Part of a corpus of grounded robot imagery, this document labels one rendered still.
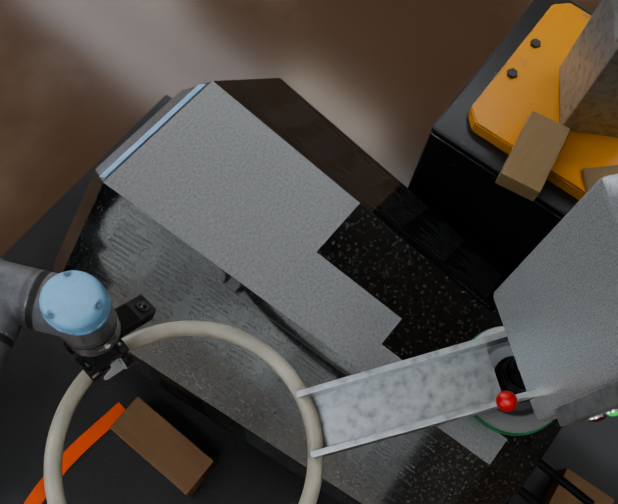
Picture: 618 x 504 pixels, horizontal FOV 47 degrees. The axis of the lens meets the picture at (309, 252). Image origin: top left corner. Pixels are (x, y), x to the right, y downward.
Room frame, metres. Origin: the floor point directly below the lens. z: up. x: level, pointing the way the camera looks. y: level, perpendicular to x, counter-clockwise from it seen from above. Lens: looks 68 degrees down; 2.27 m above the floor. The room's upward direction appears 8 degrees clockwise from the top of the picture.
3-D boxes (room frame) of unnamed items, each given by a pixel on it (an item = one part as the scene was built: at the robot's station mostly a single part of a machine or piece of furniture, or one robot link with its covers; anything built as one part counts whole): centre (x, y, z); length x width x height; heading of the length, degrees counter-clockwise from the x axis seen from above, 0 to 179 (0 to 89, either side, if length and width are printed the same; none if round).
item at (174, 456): (0.20, 0.34, 0.07); 0.30 x 0.12 x 0.12; 59
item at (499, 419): (0.35, -0.44, 0.89); 0.21 x 0.21 x 0.01
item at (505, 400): (0.24, -0.35, 1.22); 0.08 x 0.03 x 0.03; 111
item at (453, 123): (1.11, -0.67, 0.37); 0.66 x 0.66 x 0.74; 61
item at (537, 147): (0.92, -0.50, 0.81); 0.20 x 0.10 x 0.05; 159
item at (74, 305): (0.27, 0.33, 1.23); 0.10 x 0.09 x 0.12; 85
